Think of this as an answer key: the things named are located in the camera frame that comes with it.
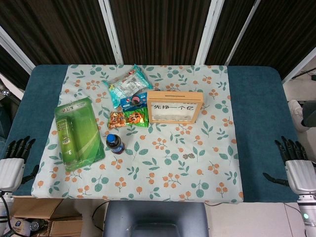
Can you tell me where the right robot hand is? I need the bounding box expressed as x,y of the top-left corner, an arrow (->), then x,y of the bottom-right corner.
263,135 -> 316,195

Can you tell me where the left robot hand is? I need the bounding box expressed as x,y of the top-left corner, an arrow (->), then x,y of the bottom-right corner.
0,136 -> 40,192

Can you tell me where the brown cardboard box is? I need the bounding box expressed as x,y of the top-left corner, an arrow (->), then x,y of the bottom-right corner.
12,197 -> 83,237

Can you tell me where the white sneaker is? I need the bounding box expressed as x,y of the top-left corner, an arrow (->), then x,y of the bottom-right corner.
288,99 -> 304,127

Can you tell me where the teal table cover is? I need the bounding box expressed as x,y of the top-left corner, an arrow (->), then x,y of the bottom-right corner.
12,64 -> 299,203

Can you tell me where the green packaged tray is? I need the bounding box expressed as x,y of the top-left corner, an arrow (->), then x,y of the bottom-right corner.
54,97 -> 106,172

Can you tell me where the cola bottle blue cap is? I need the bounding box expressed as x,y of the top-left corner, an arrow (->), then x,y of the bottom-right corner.
106,134 -> 126,155

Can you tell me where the floral tablecloth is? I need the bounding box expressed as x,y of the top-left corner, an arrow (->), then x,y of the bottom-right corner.
32,64 -> 244,203

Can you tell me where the orange green snack bag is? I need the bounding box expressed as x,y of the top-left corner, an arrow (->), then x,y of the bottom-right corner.
108,107 -> 149,129

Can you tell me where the blue cookie box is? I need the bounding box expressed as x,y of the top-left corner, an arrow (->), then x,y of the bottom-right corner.
120,92 -> 149,111

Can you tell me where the dark slatted partition screen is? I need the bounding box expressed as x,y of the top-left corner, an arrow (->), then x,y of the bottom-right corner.
108,0 -> 215,65
0,0 -> 117,66
204,0 -> 316,77

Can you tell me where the teal snack bag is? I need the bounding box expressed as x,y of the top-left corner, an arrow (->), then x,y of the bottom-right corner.
103,64 -> 154,109

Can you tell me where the black cable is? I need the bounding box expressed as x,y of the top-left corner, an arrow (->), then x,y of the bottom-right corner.
91,201 -> 110,237

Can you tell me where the wooden frame coin bank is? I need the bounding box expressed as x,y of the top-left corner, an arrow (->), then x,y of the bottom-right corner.
147,90 -> 205,124

